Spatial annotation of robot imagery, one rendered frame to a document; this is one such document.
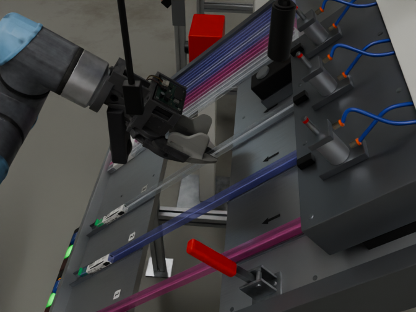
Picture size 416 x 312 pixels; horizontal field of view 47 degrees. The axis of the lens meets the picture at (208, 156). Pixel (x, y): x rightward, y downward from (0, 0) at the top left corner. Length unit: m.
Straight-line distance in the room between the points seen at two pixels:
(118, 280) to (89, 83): 0.31
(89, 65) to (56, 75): 0.05
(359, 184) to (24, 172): 1.90
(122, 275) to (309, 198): 0.40
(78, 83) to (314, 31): 0.32
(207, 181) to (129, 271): 1.12
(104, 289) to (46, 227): 1.19
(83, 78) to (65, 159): 1.56
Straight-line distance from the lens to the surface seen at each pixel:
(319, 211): 0.46
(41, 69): 0.69
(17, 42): 0.69
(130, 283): 0.76
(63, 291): 0.91
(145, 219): 0.83
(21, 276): 1.87
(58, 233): 1.95
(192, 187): 2.01
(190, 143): 0.73
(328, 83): 0.54
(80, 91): 0.69
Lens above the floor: 1.48
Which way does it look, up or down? 43 degrees down
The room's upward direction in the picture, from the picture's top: straight up
